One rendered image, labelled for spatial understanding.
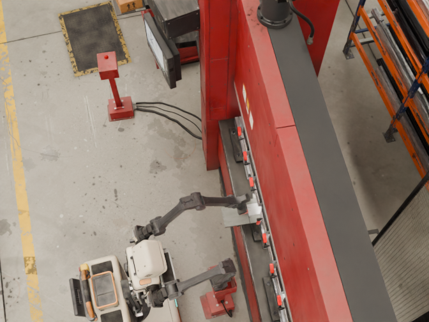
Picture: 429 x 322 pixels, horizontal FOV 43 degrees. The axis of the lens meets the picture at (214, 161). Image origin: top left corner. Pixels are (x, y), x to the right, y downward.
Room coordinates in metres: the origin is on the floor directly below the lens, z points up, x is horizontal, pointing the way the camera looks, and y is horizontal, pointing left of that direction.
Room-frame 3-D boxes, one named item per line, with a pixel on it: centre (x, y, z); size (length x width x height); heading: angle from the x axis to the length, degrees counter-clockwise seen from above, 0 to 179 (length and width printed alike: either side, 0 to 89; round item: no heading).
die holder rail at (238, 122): (2.01, -0.23, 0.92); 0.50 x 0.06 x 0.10; 11
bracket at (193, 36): (2.70, 0.18, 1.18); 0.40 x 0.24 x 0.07; 11
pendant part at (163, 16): (2.63, 0.32, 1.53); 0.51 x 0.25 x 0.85; 26
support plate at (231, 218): (1.45, -0.19, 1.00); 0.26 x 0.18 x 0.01; 101
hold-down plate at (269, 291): (0.87, -0.39, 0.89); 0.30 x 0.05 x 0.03; 11
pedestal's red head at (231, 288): (1.04, -0.06, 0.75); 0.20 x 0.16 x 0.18; 17
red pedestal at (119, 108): (2.91, 0.93, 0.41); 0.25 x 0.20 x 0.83; 101
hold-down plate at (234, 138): (2.05, -0.16, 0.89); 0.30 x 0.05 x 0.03; 11
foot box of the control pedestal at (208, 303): (1.03, -0.03, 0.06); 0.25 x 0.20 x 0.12; 107
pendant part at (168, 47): (2.54, 0.38, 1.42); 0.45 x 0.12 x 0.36; 26
